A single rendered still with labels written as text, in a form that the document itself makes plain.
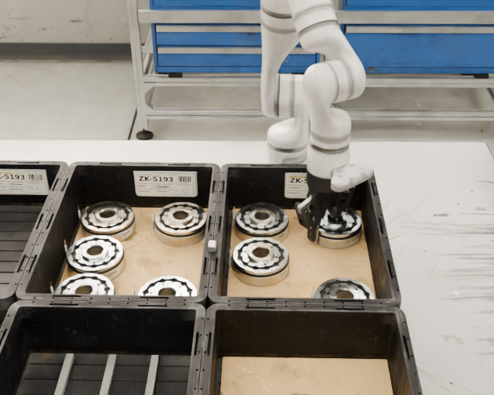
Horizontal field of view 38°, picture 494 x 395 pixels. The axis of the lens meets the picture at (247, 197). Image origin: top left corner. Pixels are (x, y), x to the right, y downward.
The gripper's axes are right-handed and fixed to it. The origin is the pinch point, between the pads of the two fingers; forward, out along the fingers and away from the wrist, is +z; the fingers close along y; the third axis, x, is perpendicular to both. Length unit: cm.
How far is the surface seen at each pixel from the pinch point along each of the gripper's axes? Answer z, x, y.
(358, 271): 2.2, 11.2, 1.5
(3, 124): 85, -232, -18
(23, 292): -8, -10, 55
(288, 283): 2.2, 5.6, 13.5
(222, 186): -7.8, -14.4, 13.1
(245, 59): 47, -151, -101
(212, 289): -7.8, 7.4, 31.5
